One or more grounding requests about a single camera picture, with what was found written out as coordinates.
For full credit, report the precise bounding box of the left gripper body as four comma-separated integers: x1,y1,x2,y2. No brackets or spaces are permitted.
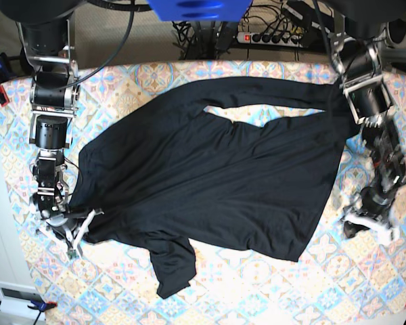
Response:
342,192,392,239

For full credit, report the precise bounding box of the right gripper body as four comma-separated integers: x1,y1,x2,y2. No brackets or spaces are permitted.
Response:
47,213,88,244

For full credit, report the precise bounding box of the black t-shirt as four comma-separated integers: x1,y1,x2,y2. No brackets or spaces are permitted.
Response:
70,77,359,298

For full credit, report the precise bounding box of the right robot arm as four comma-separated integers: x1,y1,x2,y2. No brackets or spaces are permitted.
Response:
0,1,84,248

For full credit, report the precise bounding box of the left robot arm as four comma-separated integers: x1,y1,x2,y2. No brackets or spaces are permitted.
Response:
324,1,406,246

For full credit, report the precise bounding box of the patterned colourful tablecloth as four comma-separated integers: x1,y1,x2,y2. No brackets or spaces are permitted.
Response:
0,62,406,324

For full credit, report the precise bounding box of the blue clamp bottom left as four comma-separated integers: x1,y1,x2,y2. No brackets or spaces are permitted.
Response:
0,297,58,322

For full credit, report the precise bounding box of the white box with dark window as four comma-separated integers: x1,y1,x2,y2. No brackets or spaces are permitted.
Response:
0,281,42,321

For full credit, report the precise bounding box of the white power strip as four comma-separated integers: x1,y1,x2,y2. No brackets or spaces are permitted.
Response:
236,32,302,48

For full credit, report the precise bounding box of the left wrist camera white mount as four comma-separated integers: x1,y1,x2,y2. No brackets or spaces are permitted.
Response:
340,206,400,246

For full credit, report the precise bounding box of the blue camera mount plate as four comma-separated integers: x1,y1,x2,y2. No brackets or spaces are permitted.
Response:
148,0,252,22

